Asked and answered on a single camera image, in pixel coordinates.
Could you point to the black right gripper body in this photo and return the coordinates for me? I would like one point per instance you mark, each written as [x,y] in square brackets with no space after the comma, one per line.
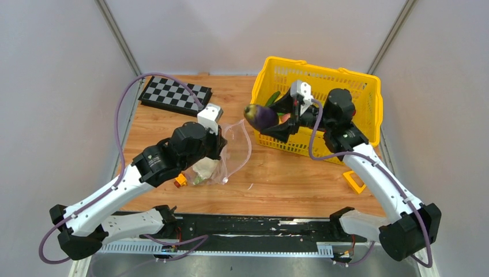
[308,118]

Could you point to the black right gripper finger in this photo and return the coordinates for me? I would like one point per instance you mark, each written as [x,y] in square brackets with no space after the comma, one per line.
[281,132]
[284,105]

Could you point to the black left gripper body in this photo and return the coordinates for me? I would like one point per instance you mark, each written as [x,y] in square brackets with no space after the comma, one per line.
[211,146]

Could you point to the purple toy eggplant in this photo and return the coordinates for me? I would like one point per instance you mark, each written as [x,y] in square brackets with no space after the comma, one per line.
[260,117]

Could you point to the white green toy cauliflower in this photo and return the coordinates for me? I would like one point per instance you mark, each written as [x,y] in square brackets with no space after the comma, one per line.
[203,170]

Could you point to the clear zip top bag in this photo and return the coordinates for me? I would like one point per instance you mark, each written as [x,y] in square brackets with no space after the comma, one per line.
[233,157]

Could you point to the yellow plastic basket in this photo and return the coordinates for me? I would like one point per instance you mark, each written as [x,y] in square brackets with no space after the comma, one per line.
[351,104]

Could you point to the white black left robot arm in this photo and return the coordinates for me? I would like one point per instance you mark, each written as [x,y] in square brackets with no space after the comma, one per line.
[92,223]

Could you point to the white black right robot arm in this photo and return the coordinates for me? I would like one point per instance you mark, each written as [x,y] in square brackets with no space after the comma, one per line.
[409,225]

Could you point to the green toy cucumber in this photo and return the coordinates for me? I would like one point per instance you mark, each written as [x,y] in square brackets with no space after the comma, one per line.
[273,97]

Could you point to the yellow red toy block car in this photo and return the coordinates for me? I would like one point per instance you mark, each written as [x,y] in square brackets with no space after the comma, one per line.
[180,181]

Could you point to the black white checkerboard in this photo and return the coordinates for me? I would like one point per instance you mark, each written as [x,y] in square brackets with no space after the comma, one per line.
[166,94]

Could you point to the yellow triangular plastic piece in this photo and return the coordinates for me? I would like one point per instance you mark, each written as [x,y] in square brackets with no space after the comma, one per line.
[354,182]

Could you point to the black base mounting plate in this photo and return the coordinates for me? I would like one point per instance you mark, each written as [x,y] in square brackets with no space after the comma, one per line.
[239,233]

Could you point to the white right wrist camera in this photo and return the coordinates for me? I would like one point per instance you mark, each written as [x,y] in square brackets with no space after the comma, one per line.
[301,91]

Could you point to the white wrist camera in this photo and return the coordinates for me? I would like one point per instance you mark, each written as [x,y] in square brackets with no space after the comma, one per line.
[209,117]
[301,91]

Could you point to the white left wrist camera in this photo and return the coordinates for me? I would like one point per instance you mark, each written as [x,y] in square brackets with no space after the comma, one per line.
[209,117]

